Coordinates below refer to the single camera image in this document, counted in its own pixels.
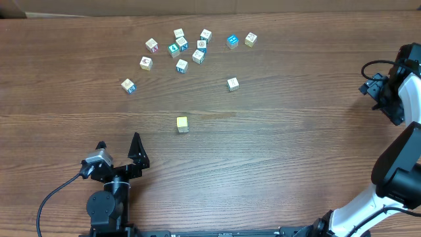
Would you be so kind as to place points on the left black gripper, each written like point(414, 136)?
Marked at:
point(139, 160)

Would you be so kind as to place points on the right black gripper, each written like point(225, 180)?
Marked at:
point(396, 111)

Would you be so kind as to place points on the yellow wooden block S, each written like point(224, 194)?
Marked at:
point(182, 125)

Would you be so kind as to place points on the wooden block yellow side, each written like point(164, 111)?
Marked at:
point(146, 63)

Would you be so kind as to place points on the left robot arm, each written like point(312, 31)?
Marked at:
point(109, 208)

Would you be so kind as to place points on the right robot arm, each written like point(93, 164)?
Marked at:
point(395, 178)

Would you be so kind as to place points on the wooden block blue five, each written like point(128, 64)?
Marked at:
point(128, 86)

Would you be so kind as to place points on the wooden block blue P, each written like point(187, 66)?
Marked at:
point(182, 66)

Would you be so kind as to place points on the wooden block red letter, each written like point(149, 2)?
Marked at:
point(152, 45)

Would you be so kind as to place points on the wooden block green four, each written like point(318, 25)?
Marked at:
point(173, 50)

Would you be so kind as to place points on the wooden block letter L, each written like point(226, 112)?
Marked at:
point(198, 56)

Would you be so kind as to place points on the wooden block blue X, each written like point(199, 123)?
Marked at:
point(182, 43)

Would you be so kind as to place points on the plain top wooden block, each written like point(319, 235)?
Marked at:
point(178, 33)

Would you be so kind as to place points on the wooden block green letter I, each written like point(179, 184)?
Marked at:
point(232, 84)

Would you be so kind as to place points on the wooden block blue side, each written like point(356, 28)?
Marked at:
point(202, 46)

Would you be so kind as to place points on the wooden block far blue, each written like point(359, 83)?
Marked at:
point(206, 35)

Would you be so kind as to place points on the wooden block yellow edge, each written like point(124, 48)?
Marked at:
point(250, 39)

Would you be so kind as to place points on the blue top wooden block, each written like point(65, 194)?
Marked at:
point(232, 41)

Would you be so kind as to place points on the cardboard backdrop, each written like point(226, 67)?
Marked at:
point(63, 8)

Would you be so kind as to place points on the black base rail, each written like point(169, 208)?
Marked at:
point(281, 232)

